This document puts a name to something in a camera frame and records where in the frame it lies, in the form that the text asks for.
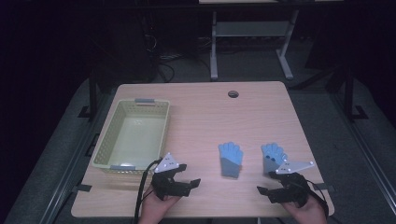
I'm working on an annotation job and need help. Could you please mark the cream plastic basket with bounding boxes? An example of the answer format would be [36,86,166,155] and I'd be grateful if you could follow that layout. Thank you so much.
[92,98,171,174]

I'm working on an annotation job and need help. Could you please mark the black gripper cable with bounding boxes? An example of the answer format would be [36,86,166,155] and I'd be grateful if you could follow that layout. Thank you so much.
[306,181,330,218]
[134,158,163,224]

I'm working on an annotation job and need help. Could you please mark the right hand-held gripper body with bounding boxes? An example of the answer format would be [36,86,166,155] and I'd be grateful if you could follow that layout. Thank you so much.
[267,161,315,208]

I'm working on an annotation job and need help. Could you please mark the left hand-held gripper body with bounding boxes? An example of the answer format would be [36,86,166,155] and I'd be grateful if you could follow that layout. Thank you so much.
[151,152,191,201]

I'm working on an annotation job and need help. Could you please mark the blue and grey glove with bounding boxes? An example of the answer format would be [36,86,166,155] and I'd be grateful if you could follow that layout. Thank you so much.
[218,141,244,179]
[261,142,289,175]

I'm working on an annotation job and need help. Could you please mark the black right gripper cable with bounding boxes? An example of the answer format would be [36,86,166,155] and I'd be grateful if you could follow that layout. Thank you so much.
[306,181,330,218]

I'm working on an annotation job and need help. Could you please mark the person's left hand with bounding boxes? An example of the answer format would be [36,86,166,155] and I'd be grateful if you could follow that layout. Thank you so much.
[138,186,181,224]

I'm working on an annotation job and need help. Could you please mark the black floor cables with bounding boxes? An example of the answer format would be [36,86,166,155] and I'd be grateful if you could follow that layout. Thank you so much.
[144,32,213,84]

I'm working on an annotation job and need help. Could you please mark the person's right hand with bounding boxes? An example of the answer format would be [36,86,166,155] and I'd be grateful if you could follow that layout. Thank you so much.
[281,194,328,224]

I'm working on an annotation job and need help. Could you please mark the aluminium rail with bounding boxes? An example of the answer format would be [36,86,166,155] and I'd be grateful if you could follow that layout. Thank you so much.
[332,91,396,217]
[38,99,108,224]

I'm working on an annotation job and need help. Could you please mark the white metal desk frame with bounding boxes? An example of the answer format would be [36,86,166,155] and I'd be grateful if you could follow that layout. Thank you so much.
[209,8,300,81]

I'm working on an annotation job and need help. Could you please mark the black metal stand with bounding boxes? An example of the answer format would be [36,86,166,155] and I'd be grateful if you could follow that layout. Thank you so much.
[78,67,100,123]
[343,65,369,123]

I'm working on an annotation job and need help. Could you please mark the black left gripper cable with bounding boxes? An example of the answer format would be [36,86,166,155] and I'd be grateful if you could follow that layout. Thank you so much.
[134,158,163,224]

